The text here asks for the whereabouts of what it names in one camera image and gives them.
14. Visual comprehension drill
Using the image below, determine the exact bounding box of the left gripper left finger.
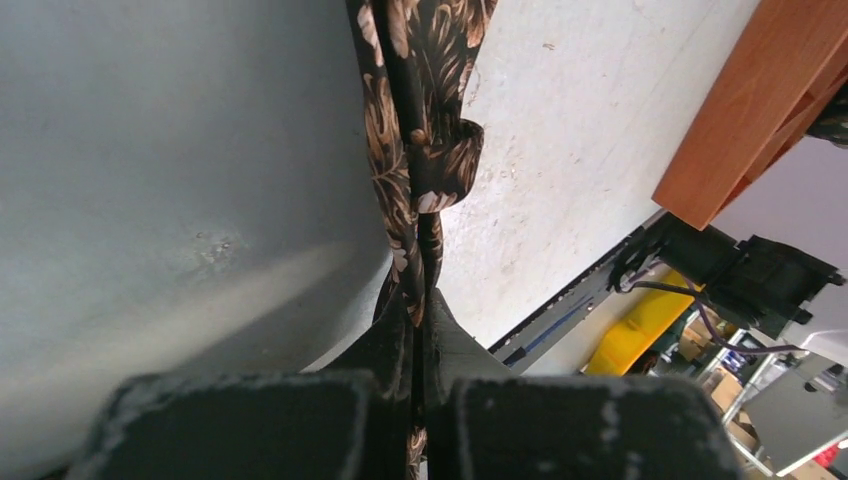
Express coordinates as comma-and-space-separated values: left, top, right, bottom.
324, 292, 412, 401

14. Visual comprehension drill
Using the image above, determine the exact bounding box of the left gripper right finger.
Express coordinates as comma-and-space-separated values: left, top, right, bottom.
422, 288, 511, 408

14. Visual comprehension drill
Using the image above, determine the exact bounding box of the brown floral tie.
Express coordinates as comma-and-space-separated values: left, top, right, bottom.
346, 1, 497, 479

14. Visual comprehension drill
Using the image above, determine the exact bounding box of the yellow plastic bin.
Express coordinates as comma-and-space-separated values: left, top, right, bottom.
583, 271, 694, 376

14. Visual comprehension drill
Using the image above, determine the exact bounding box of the dark camo rolled tie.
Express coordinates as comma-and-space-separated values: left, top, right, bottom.
805, 83, 847, 149

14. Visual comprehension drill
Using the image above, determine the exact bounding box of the wooden compartment tray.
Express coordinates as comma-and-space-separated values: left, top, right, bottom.
652, 1, 847, 229

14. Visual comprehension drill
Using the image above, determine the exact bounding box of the aluminium frame rail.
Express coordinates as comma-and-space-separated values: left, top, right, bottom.
488, 210, 665, 374

